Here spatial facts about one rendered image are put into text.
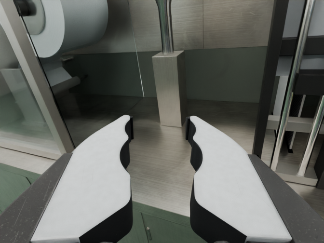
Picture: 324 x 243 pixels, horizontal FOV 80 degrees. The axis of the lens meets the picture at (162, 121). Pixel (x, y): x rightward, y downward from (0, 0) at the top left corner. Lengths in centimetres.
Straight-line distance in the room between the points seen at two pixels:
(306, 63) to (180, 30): 57
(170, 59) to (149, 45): 33
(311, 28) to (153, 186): 47
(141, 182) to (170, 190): 9
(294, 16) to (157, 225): 57
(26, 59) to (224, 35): 68
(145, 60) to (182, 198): 71
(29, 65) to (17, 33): 7
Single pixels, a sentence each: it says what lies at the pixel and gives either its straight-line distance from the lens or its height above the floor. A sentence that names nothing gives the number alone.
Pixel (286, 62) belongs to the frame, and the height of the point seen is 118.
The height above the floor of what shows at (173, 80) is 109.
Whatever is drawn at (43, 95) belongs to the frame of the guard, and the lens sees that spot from 61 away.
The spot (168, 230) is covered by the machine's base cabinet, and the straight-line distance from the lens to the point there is 62.
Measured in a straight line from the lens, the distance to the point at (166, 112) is 75.
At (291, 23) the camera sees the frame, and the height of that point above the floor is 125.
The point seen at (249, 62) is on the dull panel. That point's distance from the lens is 91.
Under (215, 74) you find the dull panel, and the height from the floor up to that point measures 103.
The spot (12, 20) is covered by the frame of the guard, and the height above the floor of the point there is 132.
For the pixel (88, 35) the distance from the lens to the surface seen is 77.
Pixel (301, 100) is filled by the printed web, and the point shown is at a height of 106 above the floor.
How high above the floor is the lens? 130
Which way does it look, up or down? 29 degrees down
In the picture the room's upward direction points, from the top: 7 degrees counter-clockwise
